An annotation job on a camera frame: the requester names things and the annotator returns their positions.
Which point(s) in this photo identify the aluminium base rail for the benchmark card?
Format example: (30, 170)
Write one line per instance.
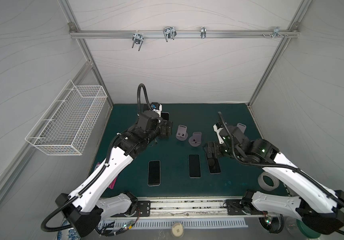
(191, 207)

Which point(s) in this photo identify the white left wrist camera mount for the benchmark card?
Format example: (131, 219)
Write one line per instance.
(157, 108)

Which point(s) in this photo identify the aluminium top crossbar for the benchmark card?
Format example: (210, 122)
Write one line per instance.
(181, 34)

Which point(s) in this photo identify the purple snack packet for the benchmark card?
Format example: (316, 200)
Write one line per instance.
(112, 184)

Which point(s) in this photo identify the grey round phone stand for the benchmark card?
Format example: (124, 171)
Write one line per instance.
(242, 127)

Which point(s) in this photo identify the metal clamp small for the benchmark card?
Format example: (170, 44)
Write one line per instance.
(203, 32)

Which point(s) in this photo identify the blue white ceramic plate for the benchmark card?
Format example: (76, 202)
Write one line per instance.
(68, 234)

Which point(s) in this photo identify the white wire basket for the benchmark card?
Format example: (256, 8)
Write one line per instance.
(65, 127)

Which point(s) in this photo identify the metal u-bolt clamp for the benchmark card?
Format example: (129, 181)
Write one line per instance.
(169, 33)
(137, 39)

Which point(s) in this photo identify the metal u-bolt clamp left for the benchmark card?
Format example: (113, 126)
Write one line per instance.
(137, 39)

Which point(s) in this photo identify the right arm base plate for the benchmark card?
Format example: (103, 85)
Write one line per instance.
(241, 207)

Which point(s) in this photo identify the metal u-bolt clamp middle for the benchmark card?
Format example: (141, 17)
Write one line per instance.
(169, 33)

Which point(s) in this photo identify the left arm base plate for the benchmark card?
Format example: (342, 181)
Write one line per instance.
(139, 208)

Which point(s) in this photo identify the white vented cable duct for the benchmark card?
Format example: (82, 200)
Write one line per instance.
(209, 223)

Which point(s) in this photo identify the purple edged black phone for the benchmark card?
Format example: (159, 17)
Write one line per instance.
(213, 165)

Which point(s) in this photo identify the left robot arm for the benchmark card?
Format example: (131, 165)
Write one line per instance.
(124, 148)

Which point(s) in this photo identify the white tape roll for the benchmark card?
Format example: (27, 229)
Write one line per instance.
(268, 182)

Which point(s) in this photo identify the small round beige container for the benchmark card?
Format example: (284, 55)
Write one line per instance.
(177, 230)

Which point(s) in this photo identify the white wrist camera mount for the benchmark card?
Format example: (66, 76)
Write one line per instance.
(217, 128)
(157, 108)

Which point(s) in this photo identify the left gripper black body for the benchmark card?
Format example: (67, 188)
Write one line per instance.
(164, 130)

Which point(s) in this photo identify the metal bracket right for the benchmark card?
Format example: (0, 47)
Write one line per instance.
(276, 33)

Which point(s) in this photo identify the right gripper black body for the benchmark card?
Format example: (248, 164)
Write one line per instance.
(211, 149)

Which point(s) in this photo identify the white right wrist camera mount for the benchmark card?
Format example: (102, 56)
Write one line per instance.
(217, 128)

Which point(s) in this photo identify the green lid clear jar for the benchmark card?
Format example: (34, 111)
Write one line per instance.
(299, 231)

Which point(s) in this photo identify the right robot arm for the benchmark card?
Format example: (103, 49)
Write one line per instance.
(311, 206)

